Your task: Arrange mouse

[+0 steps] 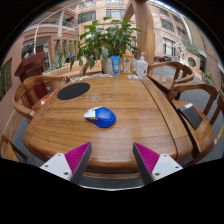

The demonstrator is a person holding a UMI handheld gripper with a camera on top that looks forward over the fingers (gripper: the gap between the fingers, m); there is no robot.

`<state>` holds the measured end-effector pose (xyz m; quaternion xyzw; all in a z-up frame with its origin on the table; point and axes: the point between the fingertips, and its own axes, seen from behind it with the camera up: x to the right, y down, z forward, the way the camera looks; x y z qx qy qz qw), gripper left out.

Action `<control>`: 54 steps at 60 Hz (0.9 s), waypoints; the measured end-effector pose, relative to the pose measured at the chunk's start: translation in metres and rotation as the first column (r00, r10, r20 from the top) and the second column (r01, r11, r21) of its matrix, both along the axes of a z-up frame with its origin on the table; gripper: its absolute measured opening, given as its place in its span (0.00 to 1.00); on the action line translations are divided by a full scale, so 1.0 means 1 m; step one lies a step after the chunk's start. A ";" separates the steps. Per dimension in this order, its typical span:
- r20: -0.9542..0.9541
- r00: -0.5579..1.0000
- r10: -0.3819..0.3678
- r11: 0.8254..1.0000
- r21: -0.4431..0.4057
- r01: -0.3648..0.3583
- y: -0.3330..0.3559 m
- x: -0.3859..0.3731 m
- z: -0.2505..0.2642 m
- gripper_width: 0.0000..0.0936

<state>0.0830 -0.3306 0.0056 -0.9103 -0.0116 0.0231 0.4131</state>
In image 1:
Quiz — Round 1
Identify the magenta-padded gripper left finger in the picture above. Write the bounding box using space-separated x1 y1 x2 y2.
39 142 93 185

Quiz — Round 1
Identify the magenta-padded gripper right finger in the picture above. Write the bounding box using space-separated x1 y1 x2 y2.
132 142 184 186

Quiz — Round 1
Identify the blue and white computer mouse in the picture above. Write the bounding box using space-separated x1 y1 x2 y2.
83 105 117 129

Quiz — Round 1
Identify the black round mouse pad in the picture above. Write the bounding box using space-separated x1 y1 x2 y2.
56 82 91 101

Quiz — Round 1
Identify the black notebook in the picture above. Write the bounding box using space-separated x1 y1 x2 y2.
178 102 204 131

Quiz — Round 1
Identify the wooden planter box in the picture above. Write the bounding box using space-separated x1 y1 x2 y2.
46 61 84 77

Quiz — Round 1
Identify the white pump bottle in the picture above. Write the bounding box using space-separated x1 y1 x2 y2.
136 51 149 78

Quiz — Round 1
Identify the dark red wooden lectern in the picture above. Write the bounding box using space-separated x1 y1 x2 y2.
13 51 48 98

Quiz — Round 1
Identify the spiky agave plant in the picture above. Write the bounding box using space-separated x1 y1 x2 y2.
49 54 68 70

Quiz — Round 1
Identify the yellow liquid bottle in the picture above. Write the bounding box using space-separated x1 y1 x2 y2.
122 49 134 76

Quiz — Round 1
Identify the blue squeeze tube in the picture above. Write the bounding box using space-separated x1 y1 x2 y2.
110 55 121 77

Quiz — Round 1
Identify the dark bust statue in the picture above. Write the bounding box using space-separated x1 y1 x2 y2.
23 40 36 60

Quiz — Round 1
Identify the green plant in white pot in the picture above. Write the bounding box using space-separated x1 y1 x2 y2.
69 16 143 75

